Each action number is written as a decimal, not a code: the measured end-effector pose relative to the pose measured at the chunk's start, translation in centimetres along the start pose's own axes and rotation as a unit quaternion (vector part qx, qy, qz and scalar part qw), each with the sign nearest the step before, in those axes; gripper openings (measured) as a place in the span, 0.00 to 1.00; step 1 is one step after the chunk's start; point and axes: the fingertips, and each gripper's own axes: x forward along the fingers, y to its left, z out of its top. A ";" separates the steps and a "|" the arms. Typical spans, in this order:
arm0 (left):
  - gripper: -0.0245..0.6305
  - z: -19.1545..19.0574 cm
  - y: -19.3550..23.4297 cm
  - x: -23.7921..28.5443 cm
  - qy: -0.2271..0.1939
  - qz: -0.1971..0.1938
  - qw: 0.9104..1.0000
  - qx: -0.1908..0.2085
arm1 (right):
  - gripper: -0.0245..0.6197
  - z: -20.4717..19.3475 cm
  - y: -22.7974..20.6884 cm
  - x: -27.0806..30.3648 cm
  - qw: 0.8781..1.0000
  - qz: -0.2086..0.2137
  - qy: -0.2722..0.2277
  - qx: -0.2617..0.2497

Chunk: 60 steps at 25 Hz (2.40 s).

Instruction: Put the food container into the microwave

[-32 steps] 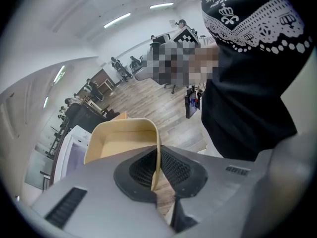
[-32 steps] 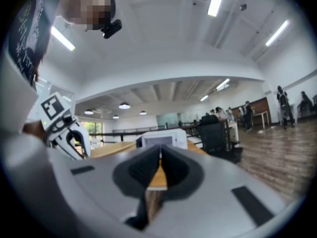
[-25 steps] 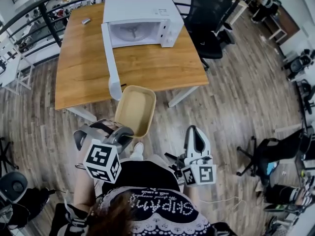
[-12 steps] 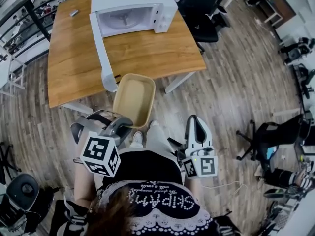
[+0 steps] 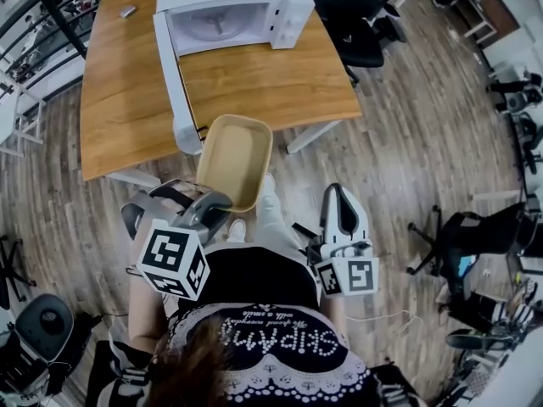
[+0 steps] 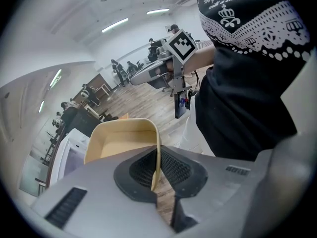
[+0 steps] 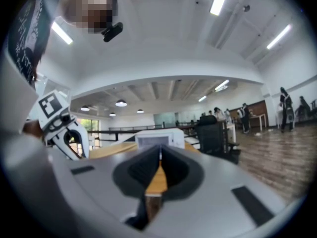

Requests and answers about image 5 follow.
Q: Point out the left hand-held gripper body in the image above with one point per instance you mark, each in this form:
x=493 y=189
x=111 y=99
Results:
x=167 y=257

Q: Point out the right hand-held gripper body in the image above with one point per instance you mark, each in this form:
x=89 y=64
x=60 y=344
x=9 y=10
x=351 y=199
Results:
x=352 y=274

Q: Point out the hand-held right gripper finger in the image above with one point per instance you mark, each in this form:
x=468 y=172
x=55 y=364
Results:
x=330 y=223
x=358 y=225

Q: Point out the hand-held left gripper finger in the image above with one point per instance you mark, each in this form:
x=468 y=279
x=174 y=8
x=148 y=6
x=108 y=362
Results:
x=210 y=202
x=214 y=225

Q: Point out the beige rectangular tray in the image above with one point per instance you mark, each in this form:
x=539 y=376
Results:
x=237 y=155

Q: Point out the person's right forearm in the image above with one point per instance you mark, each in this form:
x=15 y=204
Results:
x=337 y=320

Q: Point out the person's left forearm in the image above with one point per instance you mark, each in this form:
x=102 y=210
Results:
x=144 y=316

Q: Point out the person's white left shoe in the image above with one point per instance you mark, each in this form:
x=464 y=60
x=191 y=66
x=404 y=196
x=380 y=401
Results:
x=236 y=230

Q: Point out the person's white shoe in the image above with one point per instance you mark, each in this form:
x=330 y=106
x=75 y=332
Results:
x=236 y=230
x=269 y=182

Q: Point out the person's white trousers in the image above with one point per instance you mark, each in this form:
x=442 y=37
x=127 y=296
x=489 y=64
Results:
x=275 y=223

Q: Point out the person's white right shoe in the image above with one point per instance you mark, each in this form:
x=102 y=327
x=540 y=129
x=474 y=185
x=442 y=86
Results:
x=269 y=182

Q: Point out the person's black patterned shirt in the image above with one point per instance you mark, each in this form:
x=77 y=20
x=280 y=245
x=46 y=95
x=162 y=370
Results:
x=254 y=278

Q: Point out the black cluttered office chair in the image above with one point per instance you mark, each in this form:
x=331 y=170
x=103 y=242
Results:
x=479 y=235

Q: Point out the grey round stool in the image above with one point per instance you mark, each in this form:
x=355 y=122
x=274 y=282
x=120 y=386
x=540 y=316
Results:
x=46 y=325

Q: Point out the wooden table with white legs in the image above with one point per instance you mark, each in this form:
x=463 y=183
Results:
x=127 y=79

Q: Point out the black chair base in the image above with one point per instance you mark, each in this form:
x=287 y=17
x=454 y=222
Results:
x=10 y=265

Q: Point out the black mesh office chair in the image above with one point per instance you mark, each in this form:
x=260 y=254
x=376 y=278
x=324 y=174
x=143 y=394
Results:
x=356 y=36

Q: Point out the white wooden chair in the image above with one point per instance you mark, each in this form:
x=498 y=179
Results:
x=21 y=113

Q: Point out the small grey box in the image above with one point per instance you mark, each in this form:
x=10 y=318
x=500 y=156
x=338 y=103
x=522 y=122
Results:
x=128 y=12

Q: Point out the black metal railing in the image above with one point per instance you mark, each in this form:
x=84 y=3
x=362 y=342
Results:
x=63 y=23

